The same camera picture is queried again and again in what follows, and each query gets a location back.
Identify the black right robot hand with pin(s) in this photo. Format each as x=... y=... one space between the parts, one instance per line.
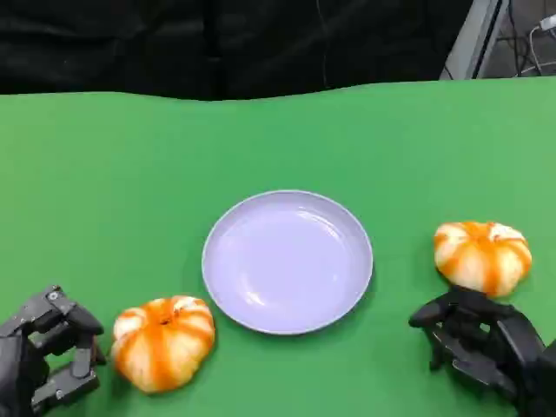
x=499 y=343

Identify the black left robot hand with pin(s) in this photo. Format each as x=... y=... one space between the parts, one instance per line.
x=17 y=347

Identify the orange and white bread roll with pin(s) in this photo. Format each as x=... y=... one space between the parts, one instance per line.
x=480 y=260
x=160 y=347

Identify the green cloth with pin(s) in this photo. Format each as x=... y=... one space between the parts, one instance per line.
x=130 y=182

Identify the lilac plate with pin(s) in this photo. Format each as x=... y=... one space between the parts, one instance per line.
x=286 y=265

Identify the black curtain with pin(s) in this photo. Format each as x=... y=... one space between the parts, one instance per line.
x=174 y=43

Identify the grey metal frame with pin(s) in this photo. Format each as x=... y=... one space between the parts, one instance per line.
x=475 y=43

